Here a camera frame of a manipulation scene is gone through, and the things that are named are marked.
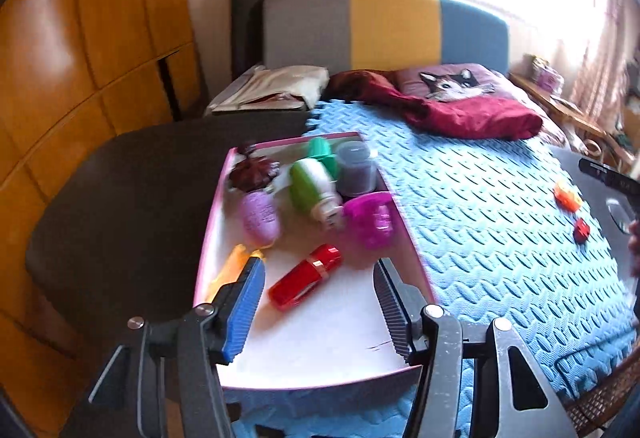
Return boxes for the cat print pillow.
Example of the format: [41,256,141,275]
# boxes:
[392,62,516,106]

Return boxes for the grey cup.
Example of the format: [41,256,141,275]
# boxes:
[335,141,379,197]

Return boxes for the wooden wardrobe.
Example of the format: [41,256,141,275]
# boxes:
[0,0,208,438]

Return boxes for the green plastic toy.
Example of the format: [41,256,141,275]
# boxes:
[306,138,341,169]

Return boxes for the black rolled mat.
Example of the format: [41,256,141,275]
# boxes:
[230,0,266,81]

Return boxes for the purple box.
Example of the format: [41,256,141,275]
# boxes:
[530,58,563,93]

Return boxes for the magenta plunger shaped toy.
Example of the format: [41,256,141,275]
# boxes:
[344,192,397,251]

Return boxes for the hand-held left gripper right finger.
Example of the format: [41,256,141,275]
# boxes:
[374,258,571,438]

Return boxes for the grey yellow blue headboard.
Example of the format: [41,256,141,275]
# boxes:
[262,0,511,78]

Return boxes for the brown woven rug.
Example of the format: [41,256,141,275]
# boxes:
[562,353,640,438]

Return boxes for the pink rimmed white box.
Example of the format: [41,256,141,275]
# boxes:
[192,132,435,391]

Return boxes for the blue foam mat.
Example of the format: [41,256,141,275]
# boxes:
[222,100,640,438]

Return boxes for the orange linked cubes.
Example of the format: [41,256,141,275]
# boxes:
[553,180,584,212]

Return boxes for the pink curtain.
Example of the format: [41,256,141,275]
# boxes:
[565,0,640,133]

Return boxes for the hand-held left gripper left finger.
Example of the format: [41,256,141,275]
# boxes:
[60,257,266,438]

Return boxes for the rust red cloth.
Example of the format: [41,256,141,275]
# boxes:
[325,69,401,104]

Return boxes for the wooden desk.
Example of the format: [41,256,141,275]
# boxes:
[510,72,608,143]

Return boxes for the red metal bottle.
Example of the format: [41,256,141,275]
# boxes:
[268,244,343,309]

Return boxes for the orange plastic case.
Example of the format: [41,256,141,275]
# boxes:
[210,244,263,299]

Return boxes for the lilac plastic toy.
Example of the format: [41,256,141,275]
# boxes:
[239,190,282,241]

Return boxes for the person's right hand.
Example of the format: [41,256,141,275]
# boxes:
[628,218,640,277]

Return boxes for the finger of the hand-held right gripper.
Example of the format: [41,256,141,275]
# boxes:
[578,157,640,195]

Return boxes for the maroon plastic toy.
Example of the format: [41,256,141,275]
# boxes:
[229,144,281,193]

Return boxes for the crimson cloth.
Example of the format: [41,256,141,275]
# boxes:
[357,80,544,141]

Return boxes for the beige canvas bag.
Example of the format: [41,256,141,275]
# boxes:
[205,64,331,113]

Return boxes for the black padded massage table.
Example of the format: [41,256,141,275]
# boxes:
[26,110,640,419]

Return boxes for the white and green toy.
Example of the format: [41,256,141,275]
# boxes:
[289,158,346,231]

